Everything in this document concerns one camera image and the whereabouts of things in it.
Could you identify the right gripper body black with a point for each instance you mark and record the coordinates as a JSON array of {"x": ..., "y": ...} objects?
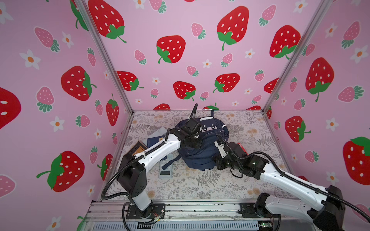
[{"x": 224, "y": 162}]

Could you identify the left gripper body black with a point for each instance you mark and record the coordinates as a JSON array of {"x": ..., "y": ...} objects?
[{"x": 195, "y": 142}]

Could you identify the navy blue student backpack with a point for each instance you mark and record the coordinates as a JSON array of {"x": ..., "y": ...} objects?
[{"x": 203, "y": 158}]

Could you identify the blue book yellow label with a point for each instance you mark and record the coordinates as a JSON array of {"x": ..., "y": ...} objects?
[{"x": 156, "y": 137}]

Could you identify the brown Scroll Marked book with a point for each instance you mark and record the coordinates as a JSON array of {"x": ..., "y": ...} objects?
[{"x": 137, "y": 148}]

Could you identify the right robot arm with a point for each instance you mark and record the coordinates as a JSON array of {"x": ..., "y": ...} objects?
[{"x": 326, "y": 206}]

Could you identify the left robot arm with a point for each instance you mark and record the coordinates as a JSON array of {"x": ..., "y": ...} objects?
[{"x": 134, "y": 168}]

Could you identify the red box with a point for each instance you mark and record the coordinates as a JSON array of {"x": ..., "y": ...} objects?
[{"x": 242, "y": 147}]

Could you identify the floral table cloth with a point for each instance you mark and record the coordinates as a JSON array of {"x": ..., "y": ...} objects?
[{"x": 246, "y": 127}]

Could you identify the light blue calculator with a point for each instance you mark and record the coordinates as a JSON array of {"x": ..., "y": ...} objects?
[{"x": 167, "y": 172}]

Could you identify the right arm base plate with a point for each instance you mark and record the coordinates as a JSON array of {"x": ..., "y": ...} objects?
[{"x": 250, "y": 210}]

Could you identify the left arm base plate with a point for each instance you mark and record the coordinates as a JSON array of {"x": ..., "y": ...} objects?
[{"x": 153, "y": 211}]

